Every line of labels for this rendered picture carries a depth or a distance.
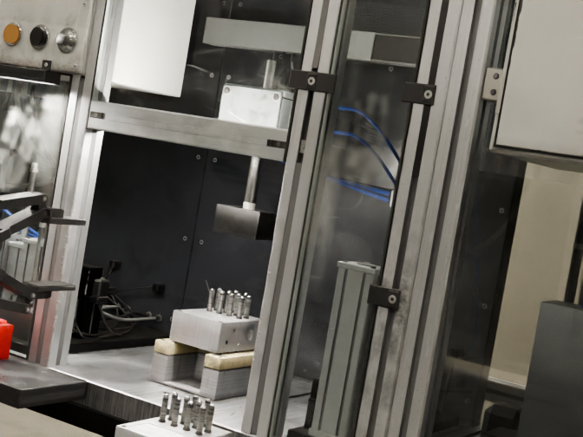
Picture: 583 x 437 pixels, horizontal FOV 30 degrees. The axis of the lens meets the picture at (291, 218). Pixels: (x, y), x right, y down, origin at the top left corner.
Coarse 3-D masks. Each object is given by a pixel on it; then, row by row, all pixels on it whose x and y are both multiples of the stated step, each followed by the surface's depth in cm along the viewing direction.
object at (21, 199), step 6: (24, 192) 136; (30, 192) 136; (0, 198) 132; (6, 198) 132; (12, 198) 132; (18, 198) 133; (24, 198) 133; (30, 198) 134; (36, 198) 135; (42, 198) 136; (0, 204) 130; (6, 204) 131; (12, 204) 132; (18, 204) 133; (24, 204) 134; (30, 204) 134; (36, 204) 135
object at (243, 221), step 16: (256, 160) 176; (256, 176) 176; (256, 192) 177; (224, 208) 176; (240, 208) 175; (224, 224) 176; (240, 224) 175; (256, 224) 173; (272, 224) 177; (272, 240) 178
